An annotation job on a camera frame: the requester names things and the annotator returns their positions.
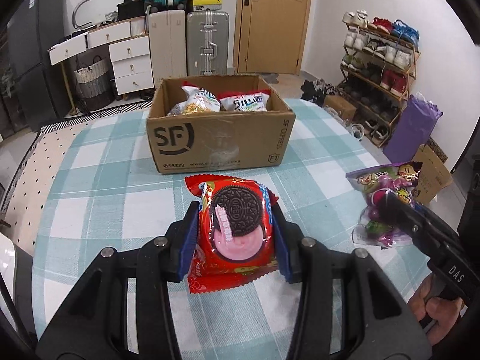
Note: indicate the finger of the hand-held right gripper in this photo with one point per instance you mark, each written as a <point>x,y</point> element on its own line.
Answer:
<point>408,221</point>

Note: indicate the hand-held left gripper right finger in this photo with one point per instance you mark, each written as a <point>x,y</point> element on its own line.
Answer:
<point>282,247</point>

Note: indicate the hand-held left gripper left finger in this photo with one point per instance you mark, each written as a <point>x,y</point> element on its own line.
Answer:
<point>189,243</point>

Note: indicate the red pink-cream cookie packet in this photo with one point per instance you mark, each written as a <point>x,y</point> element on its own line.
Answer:
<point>232,232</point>

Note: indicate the purple candy packet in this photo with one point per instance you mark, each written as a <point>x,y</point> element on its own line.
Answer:
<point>375,180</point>

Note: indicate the silver white snack bag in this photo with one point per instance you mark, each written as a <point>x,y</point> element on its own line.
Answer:
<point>195,101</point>

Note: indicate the white red noodle snack packet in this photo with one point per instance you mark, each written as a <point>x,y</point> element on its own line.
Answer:
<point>245,101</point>

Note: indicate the person's right hand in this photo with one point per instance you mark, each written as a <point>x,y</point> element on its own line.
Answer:
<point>438,318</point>

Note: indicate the printed cardboard box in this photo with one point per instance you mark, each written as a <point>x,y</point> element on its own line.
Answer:
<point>437,172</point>

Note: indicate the purple bag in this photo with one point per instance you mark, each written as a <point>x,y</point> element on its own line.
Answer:
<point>412,127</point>

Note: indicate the small brown cardboard box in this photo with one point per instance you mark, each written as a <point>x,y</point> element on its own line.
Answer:
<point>341,107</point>

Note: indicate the wooden shoe rack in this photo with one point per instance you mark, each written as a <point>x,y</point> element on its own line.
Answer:
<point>410,78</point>

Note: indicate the pile of loose shoes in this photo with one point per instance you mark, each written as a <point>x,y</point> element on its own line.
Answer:
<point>318,90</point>

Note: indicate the rows of racked shoes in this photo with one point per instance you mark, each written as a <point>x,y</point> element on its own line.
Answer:
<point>393,56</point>

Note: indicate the dotted cream rug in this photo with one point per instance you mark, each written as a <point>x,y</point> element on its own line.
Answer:
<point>45,157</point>

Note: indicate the grey doormat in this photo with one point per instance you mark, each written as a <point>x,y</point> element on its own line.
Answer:
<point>269,78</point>

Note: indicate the woven laundry basket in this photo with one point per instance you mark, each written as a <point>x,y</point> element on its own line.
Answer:
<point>92,82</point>

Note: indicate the white dresser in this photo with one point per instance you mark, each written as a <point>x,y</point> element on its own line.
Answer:
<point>127,63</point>

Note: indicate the beige suitcase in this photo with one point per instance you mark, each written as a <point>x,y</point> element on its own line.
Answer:
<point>167,45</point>

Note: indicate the silver suitcase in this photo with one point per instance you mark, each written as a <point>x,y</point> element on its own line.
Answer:
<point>197,37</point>

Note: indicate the tan wooden door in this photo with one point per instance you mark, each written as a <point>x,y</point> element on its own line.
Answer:
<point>273,26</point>

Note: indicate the black case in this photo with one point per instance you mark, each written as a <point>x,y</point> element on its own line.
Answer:
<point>131,11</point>

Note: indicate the small white basket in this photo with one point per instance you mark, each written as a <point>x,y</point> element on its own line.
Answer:
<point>111,16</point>

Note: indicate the dark grey fridge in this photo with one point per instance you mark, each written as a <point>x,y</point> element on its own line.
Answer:
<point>33,45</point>

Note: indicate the oval metal mirror frame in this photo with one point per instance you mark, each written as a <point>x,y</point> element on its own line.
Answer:
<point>77,11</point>

